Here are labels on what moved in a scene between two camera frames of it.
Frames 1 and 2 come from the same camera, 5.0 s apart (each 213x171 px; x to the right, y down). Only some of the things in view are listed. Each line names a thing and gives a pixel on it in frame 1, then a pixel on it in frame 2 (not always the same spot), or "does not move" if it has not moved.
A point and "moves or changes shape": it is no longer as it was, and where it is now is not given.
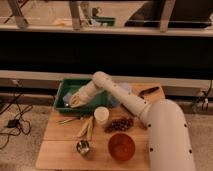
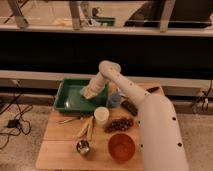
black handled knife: [145, 91] does not move
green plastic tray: [71, 85] does not move
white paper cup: [101, 114] does not move
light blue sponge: [67, 100] moves or changes shape
